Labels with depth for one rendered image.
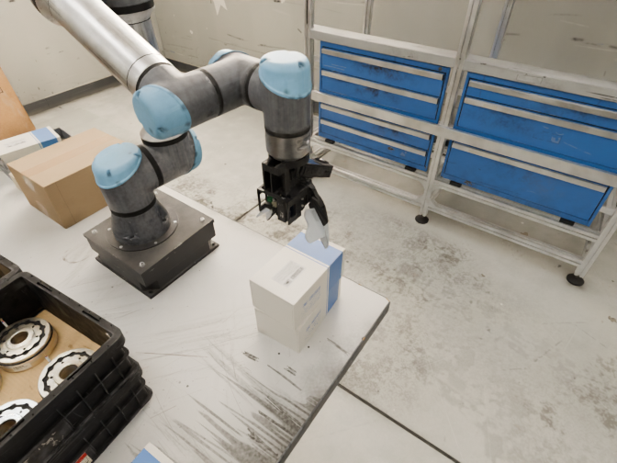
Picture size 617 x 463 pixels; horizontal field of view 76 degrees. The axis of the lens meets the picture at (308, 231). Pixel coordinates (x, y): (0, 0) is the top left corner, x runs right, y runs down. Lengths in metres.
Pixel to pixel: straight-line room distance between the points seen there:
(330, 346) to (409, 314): 1.02
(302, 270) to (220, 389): 0.31
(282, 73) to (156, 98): 0.18
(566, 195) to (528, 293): 0.50
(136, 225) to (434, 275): 1.52
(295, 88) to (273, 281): 0.42
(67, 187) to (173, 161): 0.43
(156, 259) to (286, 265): 0.36
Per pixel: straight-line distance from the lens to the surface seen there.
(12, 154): 1.79
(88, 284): 1.23
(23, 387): 0.92
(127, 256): 1.11
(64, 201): 1.41
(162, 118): 0.60
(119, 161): 1.03
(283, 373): 0.93
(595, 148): 2.06
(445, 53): 2.06
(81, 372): 0.76
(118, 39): 0.71
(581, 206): 2.18
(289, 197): 0.70
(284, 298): 0.82
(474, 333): 1.97
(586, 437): 1.91
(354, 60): 2.24
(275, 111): 0.61
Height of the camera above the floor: 1.51
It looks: 41 degrees down
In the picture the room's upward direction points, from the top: straight up
